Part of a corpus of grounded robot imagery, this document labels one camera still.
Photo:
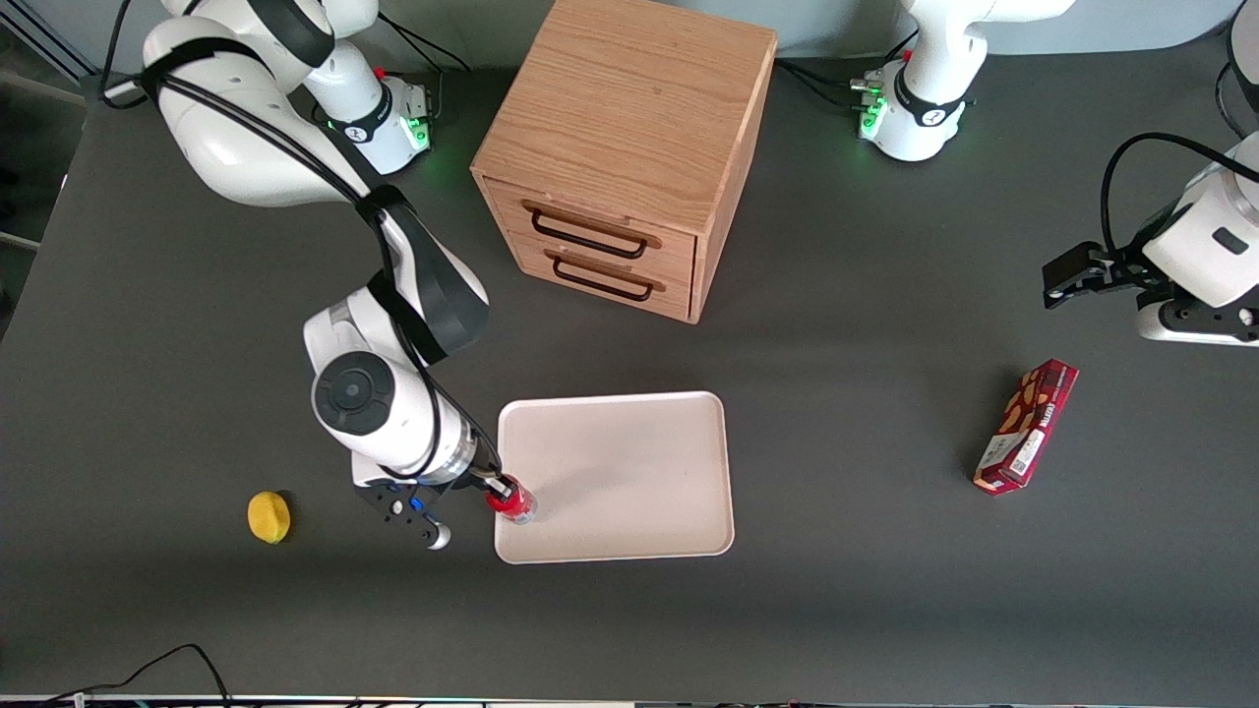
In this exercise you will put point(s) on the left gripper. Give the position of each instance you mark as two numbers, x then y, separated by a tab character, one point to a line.
1118	267

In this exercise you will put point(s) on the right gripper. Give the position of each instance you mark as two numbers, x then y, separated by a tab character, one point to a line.
481	478

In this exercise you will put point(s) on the red soda can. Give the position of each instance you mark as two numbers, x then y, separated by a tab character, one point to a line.
511	501

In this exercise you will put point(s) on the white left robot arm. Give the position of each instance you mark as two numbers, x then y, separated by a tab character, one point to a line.
920	108

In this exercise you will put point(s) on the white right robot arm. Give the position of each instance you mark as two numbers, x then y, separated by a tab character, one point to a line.
393	413

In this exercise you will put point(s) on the cream plastic tray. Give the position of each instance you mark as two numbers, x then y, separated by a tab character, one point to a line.
620	472

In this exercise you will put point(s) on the red tartan shortbread box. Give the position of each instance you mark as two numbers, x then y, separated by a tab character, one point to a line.
1028	423

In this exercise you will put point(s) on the yellow lemon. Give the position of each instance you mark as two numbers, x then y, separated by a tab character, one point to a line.
269	517

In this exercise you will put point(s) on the wooden drawer cabinet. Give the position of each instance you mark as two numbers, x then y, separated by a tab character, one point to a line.
629	98

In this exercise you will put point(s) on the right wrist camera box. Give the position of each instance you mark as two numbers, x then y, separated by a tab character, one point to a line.
398	506

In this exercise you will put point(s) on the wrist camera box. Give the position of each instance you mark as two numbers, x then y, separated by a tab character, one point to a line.
398	506
1195	332

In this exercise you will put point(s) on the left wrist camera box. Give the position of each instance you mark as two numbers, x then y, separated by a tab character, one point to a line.
1195	332

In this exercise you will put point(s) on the grey metal frame rail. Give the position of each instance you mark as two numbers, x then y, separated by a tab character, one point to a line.
34	44

